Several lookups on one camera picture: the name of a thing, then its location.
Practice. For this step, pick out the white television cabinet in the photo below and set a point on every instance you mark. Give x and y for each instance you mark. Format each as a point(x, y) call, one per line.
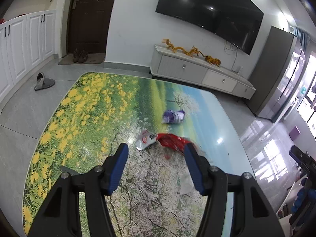
point(192, 71)

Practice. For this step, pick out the grey slipper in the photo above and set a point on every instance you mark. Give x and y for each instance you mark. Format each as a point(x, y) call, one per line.
point(44, 82)

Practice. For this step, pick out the grey refrigerator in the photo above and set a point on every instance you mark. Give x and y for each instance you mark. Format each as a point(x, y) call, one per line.
point(271, 71)

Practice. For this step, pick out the purple wrapper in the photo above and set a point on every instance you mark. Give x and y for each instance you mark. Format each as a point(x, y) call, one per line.
point(172, 116)

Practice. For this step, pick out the yellow dragon ornament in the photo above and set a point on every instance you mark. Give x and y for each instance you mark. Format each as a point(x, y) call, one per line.
point(213, 60)
point(174, 47)
point(196, 51)

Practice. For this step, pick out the purple box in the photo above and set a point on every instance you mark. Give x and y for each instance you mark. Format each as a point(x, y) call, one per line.
point(295, 132)

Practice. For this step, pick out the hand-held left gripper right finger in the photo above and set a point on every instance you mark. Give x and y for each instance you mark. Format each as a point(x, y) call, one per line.
point(195, 170)

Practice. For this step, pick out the white red wrapper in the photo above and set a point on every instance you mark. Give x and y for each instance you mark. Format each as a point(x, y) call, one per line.
point(145, 139)

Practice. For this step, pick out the white floor cabinets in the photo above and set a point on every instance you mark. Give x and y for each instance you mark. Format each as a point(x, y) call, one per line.
point(22, 49)

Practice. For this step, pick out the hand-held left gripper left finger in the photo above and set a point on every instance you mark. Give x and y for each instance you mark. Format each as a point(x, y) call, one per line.
point(118, 170)

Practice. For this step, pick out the brown doormat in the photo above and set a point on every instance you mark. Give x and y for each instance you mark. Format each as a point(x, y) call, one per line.
point(96, 58)

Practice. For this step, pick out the red snack bag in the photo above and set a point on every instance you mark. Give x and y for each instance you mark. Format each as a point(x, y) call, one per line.
point(172, 140)

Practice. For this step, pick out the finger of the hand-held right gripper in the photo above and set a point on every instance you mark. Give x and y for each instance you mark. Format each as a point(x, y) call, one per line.
point(303, 160)

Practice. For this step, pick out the brown shoe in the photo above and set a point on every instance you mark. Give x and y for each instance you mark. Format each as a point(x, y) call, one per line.
point(83, 56)
point(75, 56)

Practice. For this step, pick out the wall-mounted black television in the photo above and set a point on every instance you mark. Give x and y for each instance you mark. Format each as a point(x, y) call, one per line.
point(209, 9)

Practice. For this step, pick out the clear plastic wrapper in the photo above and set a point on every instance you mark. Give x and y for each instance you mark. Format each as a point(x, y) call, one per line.
point(186, 184)

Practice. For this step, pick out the dark brown door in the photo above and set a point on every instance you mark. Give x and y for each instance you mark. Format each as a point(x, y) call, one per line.
point(91, 17)

